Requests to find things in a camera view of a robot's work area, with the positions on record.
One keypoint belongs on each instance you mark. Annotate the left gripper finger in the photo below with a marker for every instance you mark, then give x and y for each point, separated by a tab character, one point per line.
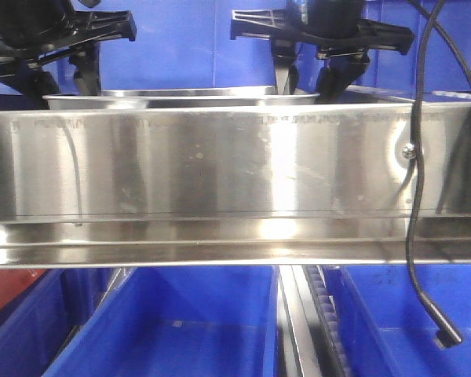
87	68
33	82

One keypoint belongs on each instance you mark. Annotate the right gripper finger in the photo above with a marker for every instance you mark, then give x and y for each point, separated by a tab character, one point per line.
284	55
338	74

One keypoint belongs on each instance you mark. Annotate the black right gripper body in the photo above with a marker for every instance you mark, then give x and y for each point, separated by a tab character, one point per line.
331	26

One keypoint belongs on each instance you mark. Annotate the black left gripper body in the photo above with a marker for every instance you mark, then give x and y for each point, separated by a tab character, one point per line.
41	32

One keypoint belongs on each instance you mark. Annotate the silver metal tray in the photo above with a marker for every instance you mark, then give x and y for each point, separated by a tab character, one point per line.
180	98

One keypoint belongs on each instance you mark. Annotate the upper middle blue bin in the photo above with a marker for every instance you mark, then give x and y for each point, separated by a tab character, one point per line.
185	44

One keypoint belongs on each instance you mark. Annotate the lower left blue bin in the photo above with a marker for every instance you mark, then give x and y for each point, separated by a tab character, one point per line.
35	325

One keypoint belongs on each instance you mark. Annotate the lower right blue bin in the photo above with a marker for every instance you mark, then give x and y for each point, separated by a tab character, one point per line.
385	331

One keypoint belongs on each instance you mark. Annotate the lower middle blue bin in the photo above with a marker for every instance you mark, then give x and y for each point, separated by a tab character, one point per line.
180	321

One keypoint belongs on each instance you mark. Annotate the shelf rail bolt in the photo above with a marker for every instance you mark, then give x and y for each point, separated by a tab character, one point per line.
408	151

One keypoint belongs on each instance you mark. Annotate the stainless steel shelf rail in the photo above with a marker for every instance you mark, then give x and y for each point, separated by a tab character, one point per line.
310	184

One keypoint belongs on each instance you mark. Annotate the roller track rail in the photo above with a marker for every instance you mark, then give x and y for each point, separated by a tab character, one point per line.
309	341

